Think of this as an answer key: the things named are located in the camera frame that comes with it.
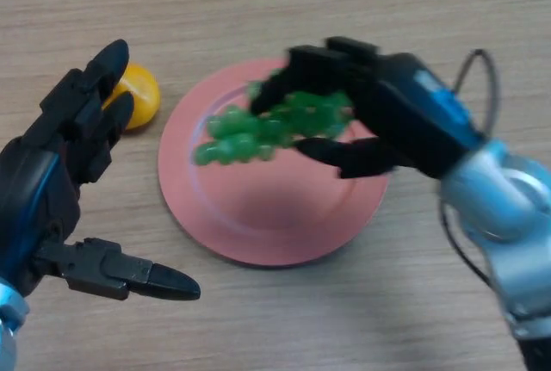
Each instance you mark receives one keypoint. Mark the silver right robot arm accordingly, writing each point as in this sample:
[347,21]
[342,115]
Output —
[508,207]

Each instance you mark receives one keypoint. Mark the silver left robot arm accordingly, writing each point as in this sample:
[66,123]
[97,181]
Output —
[8,323]

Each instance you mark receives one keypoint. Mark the green grapes bunch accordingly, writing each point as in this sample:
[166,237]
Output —
[241,138]

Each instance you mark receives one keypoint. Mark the yellow orange fruit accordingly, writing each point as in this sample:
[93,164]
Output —
[144,95]

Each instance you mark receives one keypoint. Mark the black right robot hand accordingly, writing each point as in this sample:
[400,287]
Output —
[409,117]

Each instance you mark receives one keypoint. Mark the pink round plate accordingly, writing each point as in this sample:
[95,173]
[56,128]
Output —
[267,216]

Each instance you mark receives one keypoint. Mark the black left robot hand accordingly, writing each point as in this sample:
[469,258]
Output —
[39,186]

